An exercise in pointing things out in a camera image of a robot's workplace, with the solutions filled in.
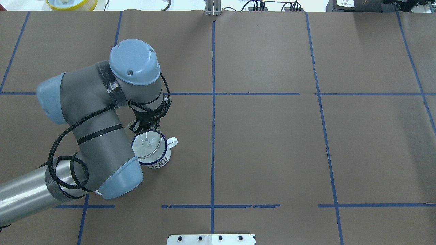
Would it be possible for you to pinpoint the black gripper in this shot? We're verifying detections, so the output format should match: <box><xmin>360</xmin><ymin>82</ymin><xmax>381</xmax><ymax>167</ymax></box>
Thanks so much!
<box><xmin>129</xmin><ymin>102</ymin><xmax>170</xmax><ymax>135</ymax></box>

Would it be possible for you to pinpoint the white enamel cup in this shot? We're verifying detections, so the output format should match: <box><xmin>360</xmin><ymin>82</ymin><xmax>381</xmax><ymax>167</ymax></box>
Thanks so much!
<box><xmin>138</xmin><ymin>134</ymin><xmax>178</xmax><ymax>169</ymax></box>

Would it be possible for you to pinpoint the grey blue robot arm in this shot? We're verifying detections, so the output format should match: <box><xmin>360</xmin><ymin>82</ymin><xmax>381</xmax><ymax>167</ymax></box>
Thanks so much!
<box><xmin>0</xmin><ymin>39</ymin><xmax>171</xmax><ymax>229</ymax></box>

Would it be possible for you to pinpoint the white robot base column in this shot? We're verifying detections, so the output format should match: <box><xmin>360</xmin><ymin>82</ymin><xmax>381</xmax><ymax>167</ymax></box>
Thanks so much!
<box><xmin>166</xmin><ymin>233</ymin><xmax>256</xmax><ymax>245</ymax></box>

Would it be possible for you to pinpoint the yellow tape roll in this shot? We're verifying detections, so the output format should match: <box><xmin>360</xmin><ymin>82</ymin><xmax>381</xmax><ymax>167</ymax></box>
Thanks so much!
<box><xmin>45</xmin><ymin>0</ymin><xmax>98</xmax><ymax>11</ymax></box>

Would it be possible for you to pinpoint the brown paper table cover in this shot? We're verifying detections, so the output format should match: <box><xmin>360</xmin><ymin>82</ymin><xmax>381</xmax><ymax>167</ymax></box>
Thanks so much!
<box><xmin>1</xmin><ymin>10</ymin><xmax>435</xmax><ymax>245</ymax></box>

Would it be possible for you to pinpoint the aluminium frame post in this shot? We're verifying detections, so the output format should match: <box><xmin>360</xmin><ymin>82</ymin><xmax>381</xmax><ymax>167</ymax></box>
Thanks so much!
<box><xmin>205</xmin><ymin>0</ymin><xmax>222</xmax><ymax>16</ymax></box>

